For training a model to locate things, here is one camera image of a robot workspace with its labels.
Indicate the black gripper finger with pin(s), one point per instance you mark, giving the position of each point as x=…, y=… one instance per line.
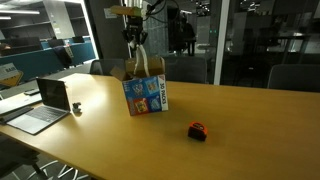
x=128, y=35
x=143, y=36

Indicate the dark phone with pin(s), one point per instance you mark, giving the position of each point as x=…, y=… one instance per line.
x=31, y=91

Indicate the blue printed cardboard box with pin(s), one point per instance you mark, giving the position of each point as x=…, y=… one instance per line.
x=146, y=96

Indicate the office chair with white base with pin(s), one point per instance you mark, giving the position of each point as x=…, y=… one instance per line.
x=16, y=156

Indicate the small grey black clip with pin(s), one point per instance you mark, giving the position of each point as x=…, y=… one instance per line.
x=77, y=107

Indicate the grey closed laptop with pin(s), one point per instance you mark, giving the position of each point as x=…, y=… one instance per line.
x=16, y=102

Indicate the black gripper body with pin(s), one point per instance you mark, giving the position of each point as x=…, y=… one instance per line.
x=134, y=24

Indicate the yellow white sign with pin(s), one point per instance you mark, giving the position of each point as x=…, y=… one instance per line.
x=10, y=76

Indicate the silver open laptop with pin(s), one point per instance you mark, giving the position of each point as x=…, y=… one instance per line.
x=36, y=116

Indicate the blue office partition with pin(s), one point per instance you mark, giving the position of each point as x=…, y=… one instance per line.
x=30, y=63

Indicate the orange black tape measure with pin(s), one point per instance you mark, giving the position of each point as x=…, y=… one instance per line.
x=197, y=131

